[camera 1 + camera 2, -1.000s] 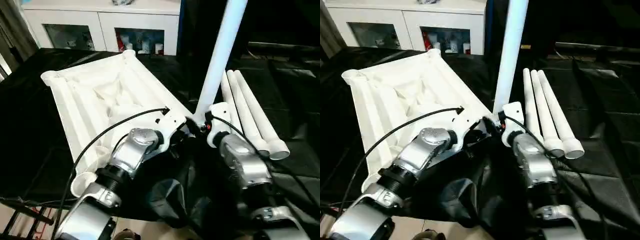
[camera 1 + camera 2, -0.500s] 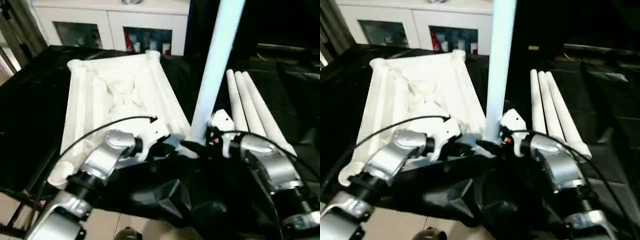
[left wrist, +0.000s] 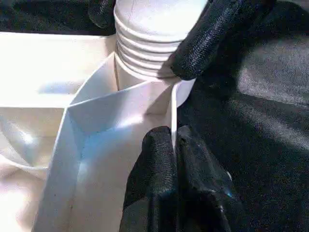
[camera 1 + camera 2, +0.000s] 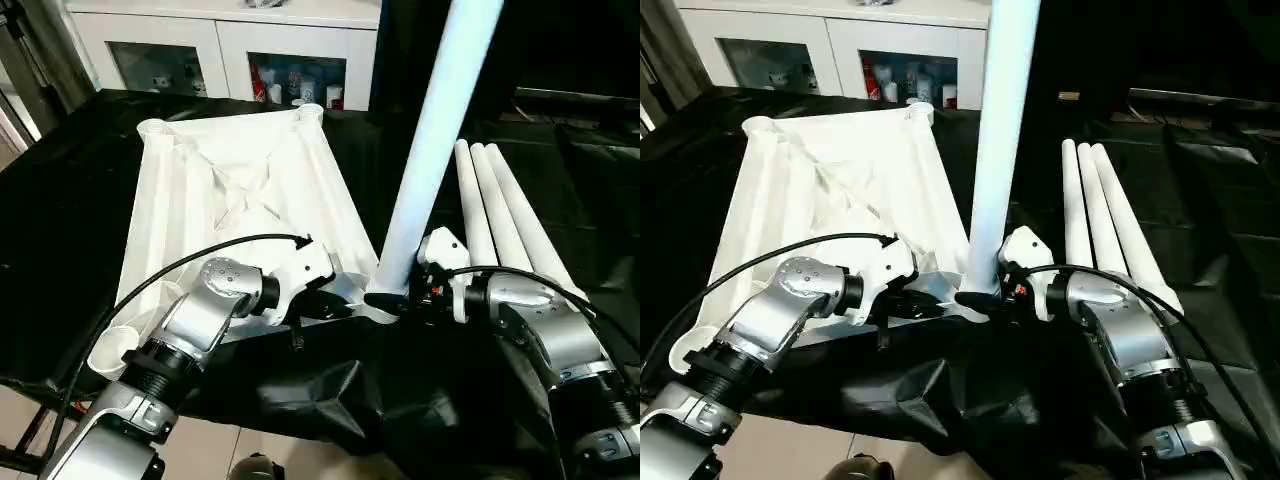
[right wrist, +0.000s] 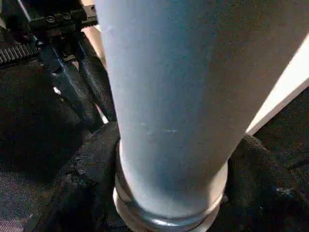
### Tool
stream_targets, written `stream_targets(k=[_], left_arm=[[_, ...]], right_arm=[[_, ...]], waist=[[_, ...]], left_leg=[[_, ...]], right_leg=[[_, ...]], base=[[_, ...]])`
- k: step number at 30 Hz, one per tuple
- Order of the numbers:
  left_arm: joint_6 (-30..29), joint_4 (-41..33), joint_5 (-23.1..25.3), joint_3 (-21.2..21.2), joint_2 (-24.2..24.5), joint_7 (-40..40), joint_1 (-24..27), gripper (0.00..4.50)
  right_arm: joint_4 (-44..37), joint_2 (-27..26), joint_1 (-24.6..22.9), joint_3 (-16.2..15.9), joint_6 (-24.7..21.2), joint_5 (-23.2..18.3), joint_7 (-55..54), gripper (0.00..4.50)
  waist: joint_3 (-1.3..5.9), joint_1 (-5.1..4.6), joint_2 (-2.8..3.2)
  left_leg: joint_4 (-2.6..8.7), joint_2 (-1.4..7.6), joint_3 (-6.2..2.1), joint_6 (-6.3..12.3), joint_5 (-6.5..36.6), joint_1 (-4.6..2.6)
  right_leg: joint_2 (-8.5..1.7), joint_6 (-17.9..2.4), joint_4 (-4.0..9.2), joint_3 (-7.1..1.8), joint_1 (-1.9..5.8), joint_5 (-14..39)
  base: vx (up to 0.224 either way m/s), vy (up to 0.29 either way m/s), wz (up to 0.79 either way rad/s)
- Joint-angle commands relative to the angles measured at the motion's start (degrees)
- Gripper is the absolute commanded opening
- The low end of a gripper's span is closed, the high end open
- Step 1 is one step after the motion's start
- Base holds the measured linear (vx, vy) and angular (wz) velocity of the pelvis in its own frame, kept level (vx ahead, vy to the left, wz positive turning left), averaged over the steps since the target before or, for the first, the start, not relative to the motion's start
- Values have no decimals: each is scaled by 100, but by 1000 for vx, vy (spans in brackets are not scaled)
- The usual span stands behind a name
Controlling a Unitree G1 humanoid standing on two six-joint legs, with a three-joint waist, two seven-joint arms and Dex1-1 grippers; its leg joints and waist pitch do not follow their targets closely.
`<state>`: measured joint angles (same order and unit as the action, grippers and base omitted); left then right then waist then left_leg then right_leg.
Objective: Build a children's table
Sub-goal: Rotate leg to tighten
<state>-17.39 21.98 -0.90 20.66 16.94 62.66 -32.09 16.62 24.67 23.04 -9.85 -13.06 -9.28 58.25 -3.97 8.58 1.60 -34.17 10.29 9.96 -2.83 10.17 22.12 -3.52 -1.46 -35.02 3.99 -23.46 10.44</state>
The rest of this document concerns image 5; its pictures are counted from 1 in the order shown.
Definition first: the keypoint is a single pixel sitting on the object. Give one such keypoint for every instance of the white plastic table leg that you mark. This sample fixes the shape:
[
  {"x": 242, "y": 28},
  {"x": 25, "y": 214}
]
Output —
[{"x": 169, "y": 96}]

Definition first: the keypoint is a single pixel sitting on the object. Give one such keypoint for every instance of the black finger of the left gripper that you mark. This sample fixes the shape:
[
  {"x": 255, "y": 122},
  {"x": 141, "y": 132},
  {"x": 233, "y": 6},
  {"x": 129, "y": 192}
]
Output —
[
  {"x": 67, "y": 91},
  {"x": 99, "y": 79}
]

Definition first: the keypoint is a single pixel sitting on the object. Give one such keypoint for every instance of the black mat cloth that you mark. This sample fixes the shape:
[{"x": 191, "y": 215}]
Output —
[{"x": 24, "y": 120}]

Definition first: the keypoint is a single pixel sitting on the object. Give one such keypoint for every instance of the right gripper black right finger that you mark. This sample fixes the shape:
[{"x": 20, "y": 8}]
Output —
[{"x": 260, "y": 193}]

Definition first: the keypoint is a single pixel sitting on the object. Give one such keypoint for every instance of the white plastic table top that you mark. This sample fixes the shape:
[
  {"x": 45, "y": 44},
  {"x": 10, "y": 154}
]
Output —
[{"x": 285, "y": 79}]

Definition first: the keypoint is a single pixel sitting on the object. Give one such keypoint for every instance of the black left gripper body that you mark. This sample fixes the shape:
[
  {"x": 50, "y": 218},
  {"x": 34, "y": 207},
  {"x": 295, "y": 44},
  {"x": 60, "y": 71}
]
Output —
[{"x": 48, "y": 19}]

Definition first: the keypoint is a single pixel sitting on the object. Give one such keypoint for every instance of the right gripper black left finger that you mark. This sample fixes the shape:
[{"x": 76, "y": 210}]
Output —
[{"x": 91, "y": 181}]

